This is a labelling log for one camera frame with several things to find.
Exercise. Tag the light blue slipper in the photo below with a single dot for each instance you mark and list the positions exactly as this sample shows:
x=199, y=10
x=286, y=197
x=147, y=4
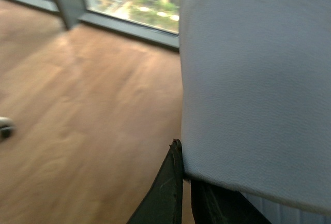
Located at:
x=256, y=102

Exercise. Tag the dark window frame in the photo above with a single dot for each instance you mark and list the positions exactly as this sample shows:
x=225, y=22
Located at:
x=73, y=12

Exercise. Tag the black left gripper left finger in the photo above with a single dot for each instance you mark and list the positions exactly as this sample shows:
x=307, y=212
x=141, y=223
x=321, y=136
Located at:
x=164, y=201

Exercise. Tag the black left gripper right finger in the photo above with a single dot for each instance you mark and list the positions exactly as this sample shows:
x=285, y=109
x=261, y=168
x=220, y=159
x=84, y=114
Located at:
x=214, y=204

